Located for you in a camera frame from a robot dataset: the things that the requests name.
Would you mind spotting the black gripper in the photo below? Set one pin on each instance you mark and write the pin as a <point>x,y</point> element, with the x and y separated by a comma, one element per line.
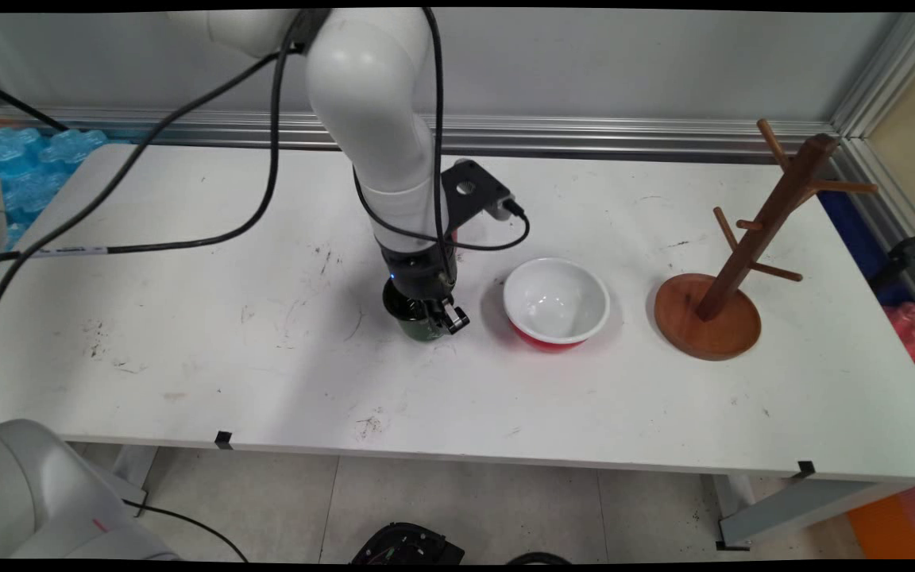
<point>418,270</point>

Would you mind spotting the green enamel mug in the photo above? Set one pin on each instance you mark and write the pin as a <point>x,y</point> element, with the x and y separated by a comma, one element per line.
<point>408,322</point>

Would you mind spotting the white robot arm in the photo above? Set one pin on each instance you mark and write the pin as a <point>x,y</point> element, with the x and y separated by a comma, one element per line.
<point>362,95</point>

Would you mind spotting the red bowl white inside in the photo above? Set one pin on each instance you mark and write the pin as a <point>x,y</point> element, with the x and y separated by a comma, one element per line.
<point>557,306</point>

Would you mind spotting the black device on floor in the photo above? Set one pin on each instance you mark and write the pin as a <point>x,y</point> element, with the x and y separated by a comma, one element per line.
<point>410,546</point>

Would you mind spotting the black tape marker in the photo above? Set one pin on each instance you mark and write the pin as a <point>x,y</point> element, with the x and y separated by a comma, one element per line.
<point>805,469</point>
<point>224,439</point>

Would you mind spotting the brown wooden mug tree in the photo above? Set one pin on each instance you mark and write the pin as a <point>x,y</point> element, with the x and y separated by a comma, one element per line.
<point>708,318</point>

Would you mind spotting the grey table leg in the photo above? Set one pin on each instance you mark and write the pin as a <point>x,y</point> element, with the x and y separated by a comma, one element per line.
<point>136,473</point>
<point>799,504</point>

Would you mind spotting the dark blue foam padding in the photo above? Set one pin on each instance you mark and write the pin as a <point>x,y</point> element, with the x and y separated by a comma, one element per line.
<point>862,238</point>

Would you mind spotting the light blue foam padding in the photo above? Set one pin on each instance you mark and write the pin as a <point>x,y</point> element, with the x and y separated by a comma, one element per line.
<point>36,175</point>

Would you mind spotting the white robot joint housing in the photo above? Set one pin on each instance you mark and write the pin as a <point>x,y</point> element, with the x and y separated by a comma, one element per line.
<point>36,492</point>

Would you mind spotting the black tripod pole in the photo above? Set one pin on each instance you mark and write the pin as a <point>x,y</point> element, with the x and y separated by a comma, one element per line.
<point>906,253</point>

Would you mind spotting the pink foam padding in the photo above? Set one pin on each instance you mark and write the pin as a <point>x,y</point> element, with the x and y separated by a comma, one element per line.
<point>914,334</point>

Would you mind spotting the orange floor mat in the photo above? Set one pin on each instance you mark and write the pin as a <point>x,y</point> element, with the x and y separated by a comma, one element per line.
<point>890,524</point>

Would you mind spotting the beige board panel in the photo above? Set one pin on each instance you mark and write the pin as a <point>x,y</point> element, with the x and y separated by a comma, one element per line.
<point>914,135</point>

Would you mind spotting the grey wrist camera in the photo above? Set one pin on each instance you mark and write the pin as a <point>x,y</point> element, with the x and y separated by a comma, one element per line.
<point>503,206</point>

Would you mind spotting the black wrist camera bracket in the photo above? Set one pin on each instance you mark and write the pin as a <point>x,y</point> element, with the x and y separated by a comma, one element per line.
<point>469,191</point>

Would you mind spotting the aluminium frame rail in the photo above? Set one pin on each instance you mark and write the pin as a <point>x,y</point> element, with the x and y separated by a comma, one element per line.
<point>584,135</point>
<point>894,230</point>

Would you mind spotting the aluminium frame post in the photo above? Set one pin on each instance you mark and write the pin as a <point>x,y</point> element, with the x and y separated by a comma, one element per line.
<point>890,71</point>

